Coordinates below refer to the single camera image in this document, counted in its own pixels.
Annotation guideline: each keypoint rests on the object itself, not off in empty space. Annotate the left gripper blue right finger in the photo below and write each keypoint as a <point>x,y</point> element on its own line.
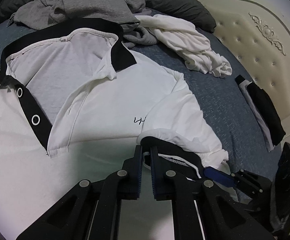
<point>201,209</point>

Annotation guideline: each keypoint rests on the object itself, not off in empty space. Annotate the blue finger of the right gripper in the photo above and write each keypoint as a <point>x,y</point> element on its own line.
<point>219,177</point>

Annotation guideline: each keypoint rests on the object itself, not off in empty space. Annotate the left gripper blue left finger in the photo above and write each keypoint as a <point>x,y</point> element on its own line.
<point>91,210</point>

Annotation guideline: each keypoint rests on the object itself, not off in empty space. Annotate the white polo shirt black collar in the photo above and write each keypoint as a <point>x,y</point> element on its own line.
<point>74,103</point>

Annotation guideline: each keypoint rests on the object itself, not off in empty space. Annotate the white long sleeve garment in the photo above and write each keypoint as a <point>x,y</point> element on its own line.
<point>182,37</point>

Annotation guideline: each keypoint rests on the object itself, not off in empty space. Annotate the person dark trousers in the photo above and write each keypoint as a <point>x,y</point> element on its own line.
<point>280,196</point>

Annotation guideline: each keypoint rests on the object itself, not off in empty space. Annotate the folded black white garment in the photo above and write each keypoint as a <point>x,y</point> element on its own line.
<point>264,111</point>

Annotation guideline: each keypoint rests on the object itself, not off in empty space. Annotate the cream tufted headboard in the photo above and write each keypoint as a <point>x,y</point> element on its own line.
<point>257,32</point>

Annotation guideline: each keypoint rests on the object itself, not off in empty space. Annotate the dark grey rolled duvet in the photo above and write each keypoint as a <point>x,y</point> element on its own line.
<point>180,2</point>

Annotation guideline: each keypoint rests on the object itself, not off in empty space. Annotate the grey sweatshirt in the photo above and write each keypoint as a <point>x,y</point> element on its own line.
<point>39,14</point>

